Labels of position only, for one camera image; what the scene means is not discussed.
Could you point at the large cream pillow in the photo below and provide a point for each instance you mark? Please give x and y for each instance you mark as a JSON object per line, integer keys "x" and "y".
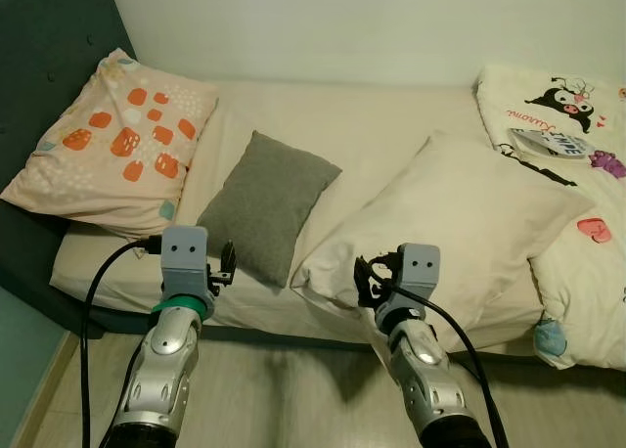
{"x": 450, "y": 213}

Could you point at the mattress with cream sheet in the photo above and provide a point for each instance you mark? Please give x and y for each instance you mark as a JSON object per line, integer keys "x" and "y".
{"x": 372, "y": 115}

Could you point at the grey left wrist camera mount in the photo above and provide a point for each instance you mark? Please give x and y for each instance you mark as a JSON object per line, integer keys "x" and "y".
{"x": 184, "y": 257}

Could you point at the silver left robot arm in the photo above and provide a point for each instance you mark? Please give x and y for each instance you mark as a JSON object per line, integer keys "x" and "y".
{"x": 161, "y": 362}

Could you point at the cream cartoon print duvet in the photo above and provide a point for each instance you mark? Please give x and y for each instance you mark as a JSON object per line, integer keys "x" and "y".
{"x": 577, "y": 272}

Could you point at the pink pillow with orange prints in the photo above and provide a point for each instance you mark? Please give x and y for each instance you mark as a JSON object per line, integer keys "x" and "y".
{"x": 108, "y": 145}

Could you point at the small grey pillow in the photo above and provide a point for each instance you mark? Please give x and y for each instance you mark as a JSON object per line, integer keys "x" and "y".
{"x": 264, "y": 208}

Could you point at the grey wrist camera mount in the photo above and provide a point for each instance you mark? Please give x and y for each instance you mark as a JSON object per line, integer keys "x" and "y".
{"x": 184, "y": 257}
{"x": 420, "y": 269}

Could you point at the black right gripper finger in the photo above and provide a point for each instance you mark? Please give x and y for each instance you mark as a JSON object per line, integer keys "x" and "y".
{"x": 365, "y": 284}

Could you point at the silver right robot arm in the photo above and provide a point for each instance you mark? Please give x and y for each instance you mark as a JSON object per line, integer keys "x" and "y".
{"x": 430, "y": 380}

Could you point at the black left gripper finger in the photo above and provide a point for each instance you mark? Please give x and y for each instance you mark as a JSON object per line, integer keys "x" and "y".
{"x": 229, "y": 255}

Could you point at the dark green padded headboard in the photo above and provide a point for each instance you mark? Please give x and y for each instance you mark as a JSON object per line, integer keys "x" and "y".
{"x": 49, "y": 37}

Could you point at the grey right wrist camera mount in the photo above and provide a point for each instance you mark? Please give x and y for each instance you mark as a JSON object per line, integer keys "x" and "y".
{"x": 420, "y": 269}

